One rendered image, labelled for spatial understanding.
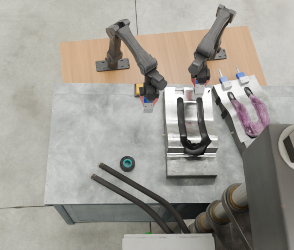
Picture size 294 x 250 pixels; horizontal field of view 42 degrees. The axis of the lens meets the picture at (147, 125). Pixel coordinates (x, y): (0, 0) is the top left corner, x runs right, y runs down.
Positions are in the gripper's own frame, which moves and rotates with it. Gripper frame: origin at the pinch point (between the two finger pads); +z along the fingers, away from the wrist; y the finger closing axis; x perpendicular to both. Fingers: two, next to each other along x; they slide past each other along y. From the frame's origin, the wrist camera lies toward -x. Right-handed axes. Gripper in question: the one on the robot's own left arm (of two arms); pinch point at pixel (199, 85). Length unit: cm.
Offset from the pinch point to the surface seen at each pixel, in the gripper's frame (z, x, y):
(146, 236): -22, -101, -26
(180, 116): 10.3, -12.8, -11.3
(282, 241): -65, -124, 5
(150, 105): 0.1, -14.7, -26.6
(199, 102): 8.5, -4.6, 0.0
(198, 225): 17, -75, -6
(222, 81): 6.2, 10.8, 14.1
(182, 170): 22.6, -40.2, -11.1
